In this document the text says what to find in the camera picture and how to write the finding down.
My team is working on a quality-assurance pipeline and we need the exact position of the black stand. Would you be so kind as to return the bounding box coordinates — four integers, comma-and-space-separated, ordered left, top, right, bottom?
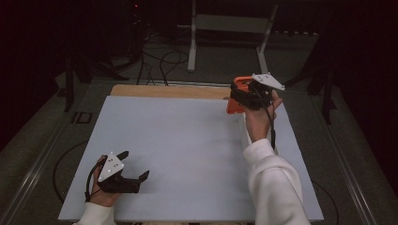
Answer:
63, 54, 130, 113
283, 40, 339, 126

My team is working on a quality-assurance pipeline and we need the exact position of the person's left hand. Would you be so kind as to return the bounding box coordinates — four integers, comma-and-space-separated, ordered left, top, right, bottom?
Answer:
88, 155, 122, 208

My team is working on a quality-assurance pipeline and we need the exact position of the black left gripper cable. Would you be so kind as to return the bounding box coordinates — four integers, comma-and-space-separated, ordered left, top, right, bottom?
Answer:
84, 157, 107, 203

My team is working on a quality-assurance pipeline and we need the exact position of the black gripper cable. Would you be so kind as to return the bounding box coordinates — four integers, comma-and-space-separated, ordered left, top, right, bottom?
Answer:
264, 105, 279, 151
84, 157, 107, 203

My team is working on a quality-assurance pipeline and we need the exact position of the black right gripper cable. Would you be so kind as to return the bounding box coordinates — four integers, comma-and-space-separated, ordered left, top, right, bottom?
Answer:
264, 105, 279, 151

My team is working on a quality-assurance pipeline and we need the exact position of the dark device with red light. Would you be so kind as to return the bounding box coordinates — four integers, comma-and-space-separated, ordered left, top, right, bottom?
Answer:
125, 0, 148, 32

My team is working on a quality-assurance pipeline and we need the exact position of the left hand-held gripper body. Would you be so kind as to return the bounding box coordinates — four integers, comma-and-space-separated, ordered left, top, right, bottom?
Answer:
97, 151, 142, 195

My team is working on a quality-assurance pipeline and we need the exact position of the wooden board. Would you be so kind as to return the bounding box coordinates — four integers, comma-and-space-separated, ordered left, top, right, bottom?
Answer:
110, 83, 233, 100

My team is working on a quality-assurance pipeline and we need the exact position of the black looped floor cable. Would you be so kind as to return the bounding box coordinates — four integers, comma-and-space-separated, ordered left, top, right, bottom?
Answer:
159, 49, 191, 87

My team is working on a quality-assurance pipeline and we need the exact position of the grey metal stand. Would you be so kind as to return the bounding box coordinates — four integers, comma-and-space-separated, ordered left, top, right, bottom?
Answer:
177, 0, 280, 75

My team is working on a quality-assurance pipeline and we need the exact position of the orange phone case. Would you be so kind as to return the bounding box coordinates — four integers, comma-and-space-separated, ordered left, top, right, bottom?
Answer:
226, 75, 255, 115

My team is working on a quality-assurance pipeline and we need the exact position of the person's right hand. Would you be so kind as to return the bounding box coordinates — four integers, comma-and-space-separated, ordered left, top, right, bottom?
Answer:
243, 90, 284, 143

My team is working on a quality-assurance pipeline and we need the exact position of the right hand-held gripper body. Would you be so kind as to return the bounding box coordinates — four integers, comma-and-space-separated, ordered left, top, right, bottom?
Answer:
246, 72, 286, 112

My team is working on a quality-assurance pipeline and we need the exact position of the black rectangular floor frame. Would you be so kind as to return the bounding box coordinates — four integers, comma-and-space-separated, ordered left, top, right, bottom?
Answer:
70, 111, 94, 126

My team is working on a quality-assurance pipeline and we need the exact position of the metal floor rail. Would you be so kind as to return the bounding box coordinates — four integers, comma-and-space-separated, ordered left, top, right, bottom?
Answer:
313, 102, 380, 225
0, 118, 75, 225

